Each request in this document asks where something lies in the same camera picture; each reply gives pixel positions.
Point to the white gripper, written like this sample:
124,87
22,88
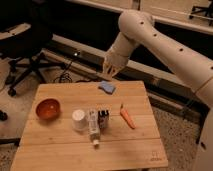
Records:
115,60

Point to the white ceramic cup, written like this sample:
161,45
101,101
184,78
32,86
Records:
79,120

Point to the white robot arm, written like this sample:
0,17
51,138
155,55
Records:
194,69

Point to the orange carrot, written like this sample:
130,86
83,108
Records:
126,117

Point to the orange bowl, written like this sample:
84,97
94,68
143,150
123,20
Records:
48,109

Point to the black office chair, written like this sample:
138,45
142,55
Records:
22,37

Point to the black chair base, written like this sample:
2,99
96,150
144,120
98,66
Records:
208,12

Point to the black object on floor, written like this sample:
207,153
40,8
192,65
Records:
3,116

